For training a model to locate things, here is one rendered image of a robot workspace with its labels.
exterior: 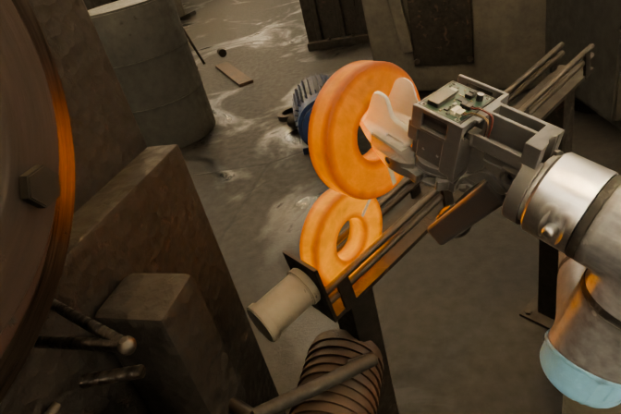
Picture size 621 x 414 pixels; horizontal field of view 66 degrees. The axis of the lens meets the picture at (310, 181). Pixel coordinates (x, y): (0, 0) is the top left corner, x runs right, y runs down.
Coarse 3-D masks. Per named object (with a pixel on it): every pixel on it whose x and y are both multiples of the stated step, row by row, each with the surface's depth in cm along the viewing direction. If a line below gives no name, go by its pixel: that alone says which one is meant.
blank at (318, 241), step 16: (336, 192) 68; (320, 208) 67; (336, 208) 67; (352, 208) 69; (368, 208) 72; (304, 224) 67; (320, 224) 65; (336, 224) 67; (352, 224) 74; (368, 224) 73; (304, 240) 67; (320, 240) 66; (352, 240) 74; (368, 240) 74; (304, 256) 67; (320, 256) 66; (336, 256) 69; (352, 256) 72; (320, 272) 67; (336, 272) 70
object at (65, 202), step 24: (24, 0) 38; (24, 24) 38; (48, 48) 40; (48, 72) 40; (72, 144) 42; (72, 168) 42; (72, 192) 41; (72, 216) 41; (48, 264) 39; (48, 288) 39; (48, 312) 38; (24, 336) 36; (0, 360) 34; (24, 360) 36; (0, 384) 34
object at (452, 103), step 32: (448, 96) 42; (480, 96) 42; (416, 128) 44; (448, 128) 40; (480, 128) 41; (512, 128) 40; (544, 128) 39; (416, 160) 46; (448, 160) 42; (480, 160) 42; (512, 160) 39; (544, 160) 40; (512, 192) 39
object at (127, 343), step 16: (64, 304) 43; (80, 320) 39; (48, 336) 41; (64, 336) 40; (112, 336) 35; (128, 336) 34; (128, 352) 34; (128, 368) 36; (144, 368) 36; (80, 384) 36; (96, 384) 36
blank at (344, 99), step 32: (352, 64) 52; (384, 64) 52; (320, 96) 50; (352, 96) 50; (320, 128) 49; (352, 128) 51; (320, 160) 50; (352, 160) 52; (352, 192) 53; (384, 192) 56
